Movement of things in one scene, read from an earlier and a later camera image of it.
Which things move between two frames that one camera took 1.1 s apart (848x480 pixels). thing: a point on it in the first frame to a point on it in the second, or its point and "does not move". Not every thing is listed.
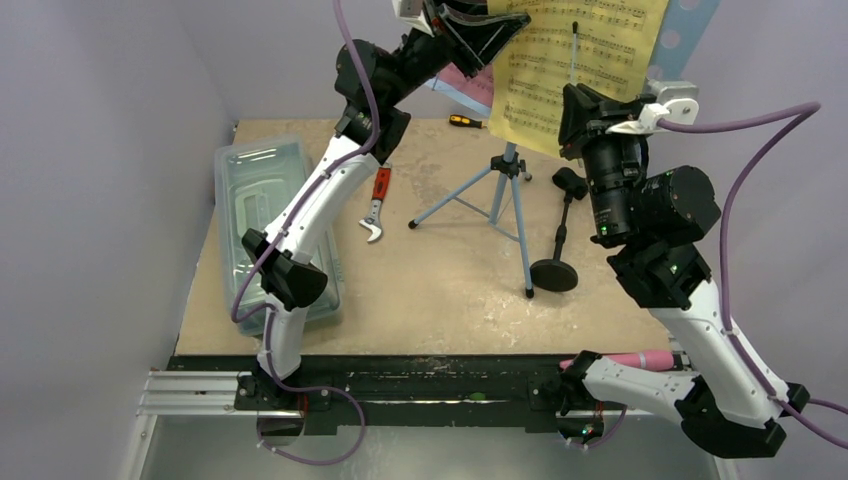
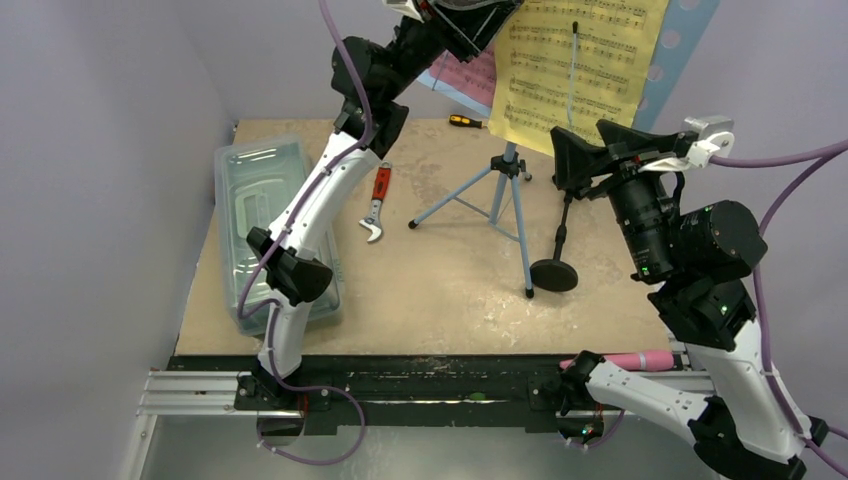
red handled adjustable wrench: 379,192 does not move
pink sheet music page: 478,86 does not move
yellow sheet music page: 608,43 does not move
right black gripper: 597,134 to 626,164
